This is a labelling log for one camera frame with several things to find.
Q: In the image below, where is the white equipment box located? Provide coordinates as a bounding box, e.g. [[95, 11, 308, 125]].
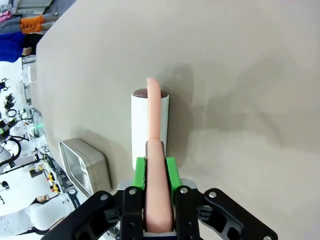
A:
[[20, 56, 39, 84]]

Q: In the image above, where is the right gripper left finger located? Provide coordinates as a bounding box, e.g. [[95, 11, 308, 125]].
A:
[[41, 156, 147, 240]]

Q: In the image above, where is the person in orange shirt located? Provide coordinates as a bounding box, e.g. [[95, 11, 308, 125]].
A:
[[18, 13, 55, 35]]

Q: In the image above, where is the person in blue top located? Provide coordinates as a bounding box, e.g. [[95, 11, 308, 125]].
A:
[[0, 31, 34, 63]]

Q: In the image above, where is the rectangular stainless steel tray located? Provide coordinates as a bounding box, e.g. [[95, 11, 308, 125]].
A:
[[58, 137, 114, 199]]

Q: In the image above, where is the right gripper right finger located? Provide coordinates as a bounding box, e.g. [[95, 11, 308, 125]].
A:
[[164, 156, 279, 240]]

